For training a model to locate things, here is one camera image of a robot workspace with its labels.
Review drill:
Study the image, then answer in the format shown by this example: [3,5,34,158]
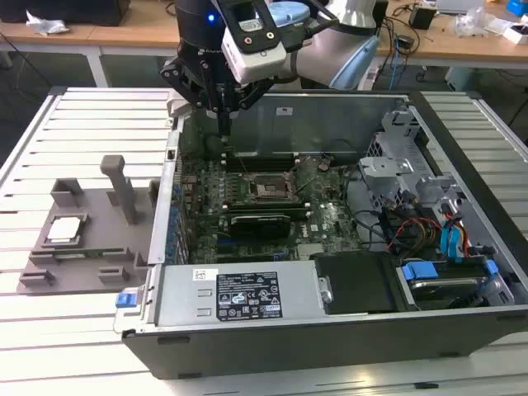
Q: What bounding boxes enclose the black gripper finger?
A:
[159,61,226,137]
[224,80,273,137]

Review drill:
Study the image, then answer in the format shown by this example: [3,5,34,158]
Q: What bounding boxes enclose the metal socket cover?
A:
[286,156,310,189]

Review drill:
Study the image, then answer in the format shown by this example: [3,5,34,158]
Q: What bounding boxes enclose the silver CPU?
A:
[45,216,83,243]

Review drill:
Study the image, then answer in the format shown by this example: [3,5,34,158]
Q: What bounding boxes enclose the CPU socket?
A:
[247,171,300,204]

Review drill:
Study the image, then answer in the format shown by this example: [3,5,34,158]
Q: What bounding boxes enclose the black cylindrical part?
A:
[204,134,226,160]

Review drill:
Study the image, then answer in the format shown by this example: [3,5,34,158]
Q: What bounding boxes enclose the wooden desk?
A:
[0,0,528,87]

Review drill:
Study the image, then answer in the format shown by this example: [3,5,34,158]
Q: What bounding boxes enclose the black RAM slot bank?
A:
[222,150,300,172]
[222,200,313,222]

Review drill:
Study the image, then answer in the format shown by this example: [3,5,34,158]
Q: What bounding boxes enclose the black flat case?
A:
[0,0,131,26]

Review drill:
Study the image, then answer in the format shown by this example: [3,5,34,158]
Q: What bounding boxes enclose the white power strip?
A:
[362,66,380,91]

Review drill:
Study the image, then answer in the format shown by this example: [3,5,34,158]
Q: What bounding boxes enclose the black graphics card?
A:
[229,212,292,240]

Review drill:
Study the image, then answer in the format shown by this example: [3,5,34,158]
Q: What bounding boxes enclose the green motherboard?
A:
[179,154,364,265]

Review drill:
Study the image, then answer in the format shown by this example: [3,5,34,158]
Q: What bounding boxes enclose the silver metal drive cage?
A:
[356,102,463,215]

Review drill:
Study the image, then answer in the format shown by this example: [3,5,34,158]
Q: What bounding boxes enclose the crumpled white paper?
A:
[25,10,71,36]

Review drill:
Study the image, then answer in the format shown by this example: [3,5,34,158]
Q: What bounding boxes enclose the small silver heatsink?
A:
[296,243,325,261]

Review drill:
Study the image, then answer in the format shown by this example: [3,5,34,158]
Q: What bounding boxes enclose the grey parts rack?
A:
[15,154,160,297]

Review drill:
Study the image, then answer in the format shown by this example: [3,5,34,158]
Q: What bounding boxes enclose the small black box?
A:
[408,6,436,30]

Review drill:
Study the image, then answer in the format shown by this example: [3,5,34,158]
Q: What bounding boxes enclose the grey power supply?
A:
[154,262,325,327]

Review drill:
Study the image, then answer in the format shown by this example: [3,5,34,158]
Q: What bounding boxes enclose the teal box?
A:
[444,65,483,92]

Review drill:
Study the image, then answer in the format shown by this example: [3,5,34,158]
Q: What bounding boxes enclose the black plastic shroud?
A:
[309,252,399,315]

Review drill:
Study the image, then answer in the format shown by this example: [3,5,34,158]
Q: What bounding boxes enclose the grey flat device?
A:
[436,0,483,13]

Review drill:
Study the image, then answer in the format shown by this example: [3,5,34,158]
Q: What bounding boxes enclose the clear plastic bag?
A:
[449,6,502,38]

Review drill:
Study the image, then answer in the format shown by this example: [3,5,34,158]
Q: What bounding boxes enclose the blue disk carrier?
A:
[400,258,500,285]

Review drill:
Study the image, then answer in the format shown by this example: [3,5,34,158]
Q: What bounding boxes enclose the black open PC case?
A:
[113,88,528,380]

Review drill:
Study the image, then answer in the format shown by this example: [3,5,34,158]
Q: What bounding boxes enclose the silver hard disk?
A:
[412,278,482,310]

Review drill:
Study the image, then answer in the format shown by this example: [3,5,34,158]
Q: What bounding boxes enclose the silver metal disk bay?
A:
[395,255,516,310]

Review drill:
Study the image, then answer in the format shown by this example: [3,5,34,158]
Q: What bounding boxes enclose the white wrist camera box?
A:
[216,0,288,84]

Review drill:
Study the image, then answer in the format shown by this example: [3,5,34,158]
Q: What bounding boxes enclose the red wire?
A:
[394,217,442,248]

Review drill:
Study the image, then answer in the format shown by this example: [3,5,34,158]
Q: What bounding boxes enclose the blue flat data wire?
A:
[439,210,465,263]

